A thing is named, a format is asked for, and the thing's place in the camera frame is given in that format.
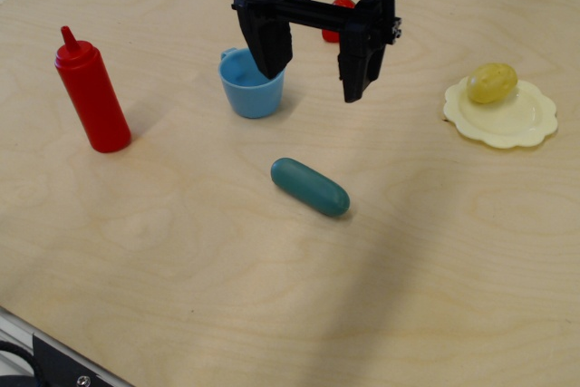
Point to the red ketchup bottle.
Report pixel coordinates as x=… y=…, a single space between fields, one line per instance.
x=88 y=84

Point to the black corner bracket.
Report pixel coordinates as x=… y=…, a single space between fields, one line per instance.
x=62 y=366

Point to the red toy strawberry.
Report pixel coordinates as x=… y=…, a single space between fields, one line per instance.
x=332 y=36

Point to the cream scalloped plate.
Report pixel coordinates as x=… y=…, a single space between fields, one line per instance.
x=522 y=119

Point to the yellow toy potato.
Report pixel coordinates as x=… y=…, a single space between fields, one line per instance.
x=491 y=82

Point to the blue plastic cup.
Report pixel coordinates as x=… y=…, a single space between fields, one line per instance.
x=250 y=94

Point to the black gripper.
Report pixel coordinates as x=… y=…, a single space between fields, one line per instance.
x=265 y=25

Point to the green toy cucumber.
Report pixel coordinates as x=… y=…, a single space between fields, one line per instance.
x=310 y=187

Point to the aluminium table frame rail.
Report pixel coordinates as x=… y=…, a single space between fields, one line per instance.
x=19 y=367

